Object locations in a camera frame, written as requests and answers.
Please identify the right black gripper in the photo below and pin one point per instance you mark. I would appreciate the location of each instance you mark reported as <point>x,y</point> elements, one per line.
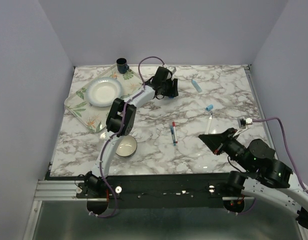
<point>215,141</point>

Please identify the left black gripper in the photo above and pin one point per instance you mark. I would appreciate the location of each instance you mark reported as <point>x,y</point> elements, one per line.
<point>172,92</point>

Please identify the white marker blue tip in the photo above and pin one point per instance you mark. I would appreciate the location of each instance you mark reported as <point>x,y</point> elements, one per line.
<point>209,122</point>

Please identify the white marker red tip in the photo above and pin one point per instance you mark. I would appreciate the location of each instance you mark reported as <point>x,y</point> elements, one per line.
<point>174,132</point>

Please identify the blue gel pen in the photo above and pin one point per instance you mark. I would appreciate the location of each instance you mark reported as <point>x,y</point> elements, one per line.
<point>173,136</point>

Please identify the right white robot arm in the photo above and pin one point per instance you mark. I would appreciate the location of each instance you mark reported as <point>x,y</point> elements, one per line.
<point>263,177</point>

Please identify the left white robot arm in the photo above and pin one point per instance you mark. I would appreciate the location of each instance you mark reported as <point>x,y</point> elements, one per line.
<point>120,122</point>

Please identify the light blue marker cap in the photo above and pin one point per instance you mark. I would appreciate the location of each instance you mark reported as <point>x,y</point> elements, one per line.
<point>209,107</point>

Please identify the light blue marker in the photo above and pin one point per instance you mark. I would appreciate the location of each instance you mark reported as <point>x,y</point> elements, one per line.
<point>196,86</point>

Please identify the dark blue mug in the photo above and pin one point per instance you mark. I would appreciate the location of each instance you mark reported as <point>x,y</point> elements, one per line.
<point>122,66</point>

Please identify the white blue-rimmed plate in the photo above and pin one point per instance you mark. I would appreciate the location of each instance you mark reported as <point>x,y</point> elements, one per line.
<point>103,91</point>

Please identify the white dark-rimmed bowl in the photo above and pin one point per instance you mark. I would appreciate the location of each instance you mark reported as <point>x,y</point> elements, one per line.
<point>127,147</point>

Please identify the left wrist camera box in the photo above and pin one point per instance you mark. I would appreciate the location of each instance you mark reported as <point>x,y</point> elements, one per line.
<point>172,69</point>

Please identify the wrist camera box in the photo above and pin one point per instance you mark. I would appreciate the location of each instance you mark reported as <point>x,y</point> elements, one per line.
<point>172,69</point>
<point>243,124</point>

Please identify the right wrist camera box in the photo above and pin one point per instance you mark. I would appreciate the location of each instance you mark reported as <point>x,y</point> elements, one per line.
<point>243,124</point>

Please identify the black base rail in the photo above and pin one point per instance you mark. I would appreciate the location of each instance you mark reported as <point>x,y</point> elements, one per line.
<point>163,190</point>

